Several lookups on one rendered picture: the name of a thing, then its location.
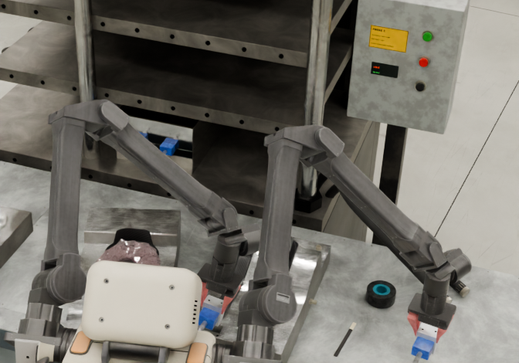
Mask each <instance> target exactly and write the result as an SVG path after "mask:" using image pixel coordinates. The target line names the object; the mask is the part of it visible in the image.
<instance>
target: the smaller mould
mask: <svg viewBox="0 0 519 363"><path fill-rule="evenodd" d="M32 232H33V225H32V213H31V212H28V211H24V210H21V209H14V208H11V207H8V206H4V205H0V269H1V268H2V267H3V265H4V264H5V263H6V262H7V261H8V259H9V258H10V257H11V256H12V255H13V254H14V253H15V251H16V250H17V249H18V248H19V247H20V246H21V245H22V244H23V243H24V242H25V240H26V239H27V238H28V237H29V236H30V235H31V233H32Z"/></svg>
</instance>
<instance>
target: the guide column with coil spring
mask: <svg viewBox="0 0 519 363"><path fill-rule="evenodd" d="M73 11H74V22H75V33H76V54H77V65H78V76H79V87H80V102H81V103H82V102H87V101H91V100H97V80H96V67H95V54H94V41H93V16H92V3H91V0H73ZM83 151H84V157H85V158H87V159H90V160H93V159H97V158H99V157H100V141H96V140H95V139H93V138H92V137H91V136H90V135H89V134H88V133H86V132H85V133H84V136H83Z"/></svg>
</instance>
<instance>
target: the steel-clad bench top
mask: <svg viewBox="0 0 519 363"><path fill-rule="evenodd" d="M50 183H51V172H50V171H43V170H39V169H36V168H30V167H26V166H22V165H16V164H12V163H8V162H4V161H0V205H4V206H8V207H11V208H14V209H21V210H24V211H28V212H31V213H32V225H33V232H32V233H31V235H30V236H29V237H28V238H27V239H26V240H25V242H24V243H23V244H22V245H21V246H20V247H19V248H18V249H17V250H16V251H15V253H14V254H13V255H12V256H11V257H10V258H9V259H8V261H7V262H6V263H5V264H4V265H3V267H2V268H1V269H0V329H1V330H4V331H9V332H12V333H18V329H19V322H20V319H25V315H26V310H27V306H28V305H27V303H28V299H29V291H30V290H31V289H32V281H33V278H34V277H35V275H36V274H37V273H39V272H40V269H41V260H43V258H44V251H45V248H46V240H47V232H48V221H49V196H50ZM90 207H105V208H126V209H165V210H181V245H180V250H179V257H178V268H184V269H187V270H190V271H192V272H194V273H196V274H197V273H198V272H199V270H200V269H201V268H202V267H203V266H204V264H205V263H209V264H212V258H213V254H214V251H215V245H216V241H217V238H218V235H215V236H210V237H208V235H207V232H206V230H205V227H203V226H202V225H201V224H200V223H198V222H197V221H196V220H197V218H196V217H194V216H193V215H192V214H191V213H190V212H189V210H188V209H187V208H186V207H185V206H184V205H183V204H181V203H180V201H179V200H175V199H171V198H165V197H161V196H157V195H151V194H148V193H143V192H137V191H134V190H130V189H126V188H120V187H116V186H112V185H106V184H102V183H99V182H94V181H88V180H85V179H80V206H79V221H78V249H79V255H80V256H81V253H82V251H83V246H84V229H85V225H86V223H87V217H88V215H89V211H90ZM219 235H220V234H219ZM291 236H292V237H295V238H299V239H305V240H309V241H313V242H316V243H323V244H326V245H330V246H331V255H330V262H329V264H328V266H327V269H326V271H325V274H324V276H323V279H322V281H321V284H320V286H319V288H318V290H317V293H316V295H315V298H314V300H316V301H317V304H311V306H310V309H309V312H308V314H307V317H306V319H305V321H304V324H303V327H302V328H301V330H300V333H299V335H298V338H297V340H296V343H295V345H294V347H293V350H292V352H291V354H290V357H289V359H288V362H287V363H413V361H414V359H415V355H411V352H412V346H413V344H414V342H415V340H416V336H415V334H414V331H413V329H412V326H411V325H410V323H409V321H408V320H407V317H408V315H409V313H408V312H407V311H408V306H409V305H410V303H411V301H412V298H413V297H414V296H415V294H416V293H420V294H422V290H423V284H422V283H421V282H420V281H419V280H418V279H417V278H416V277H415V276H414V275H413V274H412V273H411V272H410V270H409V269H408V268H407V267H406V266H405V265H404V264H403V263H402V262H401V261H400V260H399V259H398V258H397V257H396V256H395V255H394V254H393V252H392V251H391V250H390V249H389V248H388V247H387V246H380V245H376V244H373V243H367V242H362V241H359V240H355V239H349V238H345V237H341V236H335V235H331V234H327V233H324V232H318V231H314V230H310V229H304V228H300V227H296V226H292V229H291ZM376 280H384V281H387V282H389V283H391V284H392V285H393V286H394V287H395V288H396V295H395V302H394V304H393V305H392V306H391V307H389V308H385V309H380V308H376V307H373V306H371V305H370V304H369V303H368V302H367V300H366V292H367V286H368V285H369V284H370V283H371V282H373V281H376ZM460 281H461V282H462V283H464V284H465V285H466V286H467V287H468V288H469V289H470V292H469V293H468V294H467V295H466V296H465V297H462V296H461V295H460V294H458V293H457V292H456V291H455V290H454V289H453V288H452V287H451V286H450V285H449V289H448V293H447V295H448V296H449V297H450V298H451V299H452V300H453V301H452V303H451V304H453V305H456V312H455V314H454V317H453V319H452V321H451V323H450V325H449V327H448V329H447V331H446V333H445V334H444V335H443V336H442V337H440V339H439V344H438V347H437V349H436V351H435V353H434V355H433V354H431V355H430V356H429V360H425V359H423V358H420V360H419V363H519V276H515V275H512V274H508V273H502V272H498V271H494V270H488V269H484V268H480V267H477V266H472V269H471V271H470V272H469V273H468V274H467V275H466V276H464V277H463V278H461V279H460ZM353 322H355V323H356V325H355V327H354V329H353V331H352V332H351V334H350V336H349V337H348V339H347V341H346V342H345V344H344V346H343V348H342V349H341V351H340V353H339V355H338V356H337V357H335V356H334V353H335V352H336V350H337V349H338V347H339V345H340V343H341V342H342V340H343V339H344V336H345V335H346V334H347V332H348V330H349V328H350V326H351V325H352V323H353Z"/></svg>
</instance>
